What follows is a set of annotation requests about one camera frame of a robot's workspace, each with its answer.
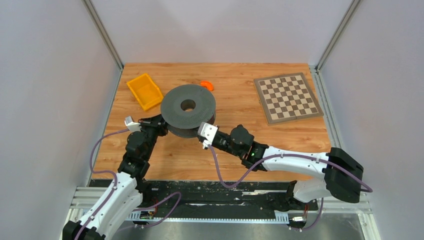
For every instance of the yellow plastic bin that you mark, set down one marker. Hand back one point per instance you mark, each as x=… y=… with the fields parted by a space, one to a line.
x=145 y=91

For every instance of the right aluminium frame post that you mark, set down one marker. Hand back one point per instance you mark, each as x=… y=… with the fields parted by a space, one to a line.
x=347 y=17

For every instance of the black cable spool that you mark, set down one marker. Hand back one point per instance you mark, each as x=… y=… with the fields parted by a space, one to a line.
x=185 y=107

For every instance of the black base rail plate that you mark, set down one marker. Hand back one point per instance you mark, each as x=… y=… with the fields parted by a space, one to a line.
x=210 y=200

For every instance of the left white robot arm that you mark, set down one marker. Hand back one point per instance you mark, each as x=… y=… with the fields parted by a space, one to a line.
x=128 y=187

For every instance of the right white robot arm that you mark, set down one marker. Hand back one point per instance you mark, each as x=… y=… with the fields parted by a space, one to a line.
x=333 y=174

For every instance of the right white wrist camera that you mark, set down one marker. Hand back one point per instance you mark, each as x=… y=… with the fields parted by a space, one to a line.
x=206 y=134

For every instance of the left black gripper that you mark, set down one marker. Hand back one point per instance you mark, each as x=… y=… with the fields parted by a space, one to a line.
x=156 y=122

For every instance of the left aluminium frame post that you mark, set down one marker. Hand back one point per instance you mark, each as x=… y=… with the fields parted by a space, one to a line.
x=96 y=19

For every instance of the orange curved plastic piece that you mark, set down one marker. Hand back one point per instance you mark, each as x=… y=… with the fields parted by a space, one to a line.
x=208 y=85

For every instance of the wooden chessboard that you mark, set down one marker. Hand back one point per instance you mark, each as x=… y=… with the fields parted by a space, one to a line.
x=286 y=98

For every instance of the aluminium frame post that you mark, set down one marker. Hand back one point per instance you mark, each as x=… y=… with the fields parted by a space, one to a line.
x=96 y=19
x=347 y=17

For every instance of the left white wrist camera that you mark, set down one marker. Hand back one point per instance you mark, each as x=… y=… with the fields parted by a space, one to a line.
x=132 y=125

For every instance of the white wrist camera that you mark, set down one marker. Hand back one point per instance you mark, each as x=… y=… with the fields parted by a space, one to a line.
x=132 y=125
x=206 y=134

